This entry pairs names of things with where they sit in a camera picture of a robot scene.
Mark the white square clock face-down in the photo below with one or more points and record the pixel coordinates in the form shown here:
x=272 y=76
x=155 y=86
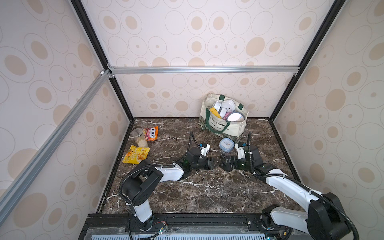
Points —
x=228 y=105

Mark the blue square clock white face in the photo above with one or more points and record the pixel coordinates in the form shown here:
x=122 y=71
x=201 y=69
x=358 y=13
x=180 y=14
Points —
x=226 y=145

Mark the small white round clock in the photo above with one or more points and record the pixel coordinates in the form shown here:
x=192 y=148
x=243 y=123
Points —
x=217 y=106

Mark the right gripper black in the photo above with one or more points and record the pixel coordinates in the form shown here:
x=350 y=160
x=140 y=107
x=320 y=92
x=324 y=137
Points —
x=234 y=162

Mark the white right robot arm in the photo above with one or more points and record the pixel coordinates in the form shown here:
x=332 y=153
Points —
x=323 y=216

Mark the blue round clock beige face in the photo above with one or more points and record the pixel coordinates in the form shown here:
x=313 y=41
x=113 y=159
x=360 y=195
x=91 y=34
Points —
x=235 y=117

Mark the canvas tote bag green handles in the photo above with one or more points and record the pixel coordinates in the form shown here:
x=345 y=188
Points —
x=221 y=127

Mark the orange Fox's candy bag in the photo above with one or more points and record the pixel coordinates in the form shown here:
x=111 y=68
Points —
x=151 y=134

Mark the yellow chips snack bag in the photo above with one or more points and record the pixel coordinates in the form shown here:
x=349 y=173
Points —
x=136 y=155

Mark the pink twin-bell alarm clock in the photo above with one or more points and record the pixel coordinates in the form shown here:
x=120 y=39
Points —
x=226 y=115

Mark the black right frame post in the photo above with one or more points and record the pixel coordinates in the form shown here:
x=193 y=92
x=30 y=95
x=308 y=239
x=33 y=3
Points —
x=325 y=26

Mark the aluminium horizontal back rail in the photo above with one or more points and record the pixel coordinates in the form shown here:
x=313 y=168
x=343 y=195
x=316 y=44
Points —
x=204 y=70

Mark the yellow rectangular alarm clock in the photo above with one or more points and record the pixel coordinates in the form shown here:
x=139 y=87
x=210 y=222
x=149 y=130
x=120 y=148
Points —
x=215 y=112

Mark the aluminium left side rail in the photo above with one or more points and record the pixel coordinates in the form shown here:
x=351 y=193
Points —
x=21 y=184

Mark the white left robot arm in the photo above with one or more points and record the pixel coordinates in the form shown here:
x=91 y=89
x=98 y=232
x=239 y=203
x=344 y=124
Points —
x=139 y=184

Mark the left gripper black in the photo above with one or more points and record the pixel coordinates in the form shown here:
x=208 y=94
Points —
x=211 y=163

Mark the small black round clock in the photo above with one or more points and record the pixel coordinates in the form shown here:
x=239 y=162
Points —
x=227 y=163

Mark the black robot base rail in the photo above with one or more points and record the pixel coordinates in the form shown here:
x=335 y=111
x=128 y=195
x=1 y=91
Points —
x=183 y=226

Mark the black vertical frame post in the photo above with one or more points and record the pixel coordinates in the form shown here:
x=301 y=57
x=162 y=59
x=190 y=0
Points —
x=96 y=44

